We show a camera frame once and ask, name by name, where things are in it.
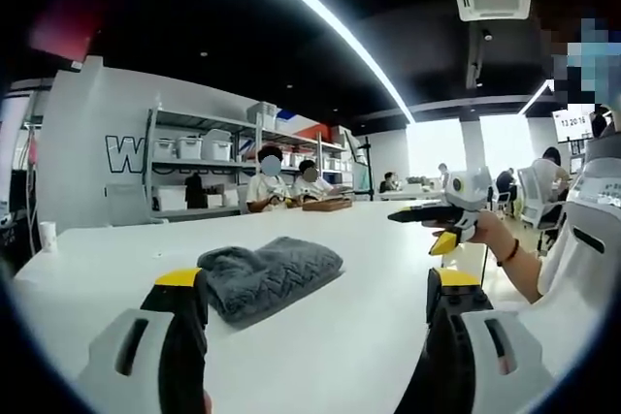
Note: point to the grey towel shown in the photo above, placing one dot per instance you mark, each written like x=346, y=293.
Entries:
x=271, y=273

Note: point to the person's right hand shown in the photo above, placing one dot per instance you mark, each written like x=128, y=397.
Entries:
x=490, y=230

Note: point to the white office chair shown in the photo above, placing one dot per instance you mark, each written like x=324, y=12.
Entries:
x=529, y=196

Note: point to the black stand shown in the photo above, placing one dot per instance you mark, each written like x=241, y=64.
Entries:
x=368, y=167

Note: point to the wooden tray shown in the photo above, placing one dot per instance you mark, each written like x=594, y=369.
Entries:
x=327, y=204

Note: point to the short ceiling light strip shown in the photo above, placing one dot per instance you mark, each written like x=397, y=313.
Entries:
x=536, y=96

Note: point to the white chest-worn device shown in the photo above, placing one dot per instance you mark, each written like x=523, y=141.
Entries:
x=589, y=205

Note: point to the black ceiling fixture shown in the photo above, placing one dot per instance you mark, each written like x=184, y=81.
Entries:
x=478, y=60

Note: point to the white paper cup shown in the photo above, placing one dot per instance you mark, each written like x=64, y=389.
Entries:
x=48, y=237

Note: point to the metal shelving unit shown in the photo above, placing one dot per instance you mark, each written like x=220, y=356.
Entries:
x=213, y=164

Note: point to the white storage bin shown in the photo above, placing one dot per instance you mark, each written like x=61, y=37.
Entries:
x=165, y=149
x=217, y=146
x=262, y=116
x=189, y=148

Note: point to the long ceiling light strip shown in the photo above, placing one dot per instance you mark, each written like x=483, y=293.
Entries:
x=339, y=26

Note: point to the wall screen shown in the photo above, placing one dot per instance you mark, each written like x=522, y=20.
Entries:
x=572, y=122

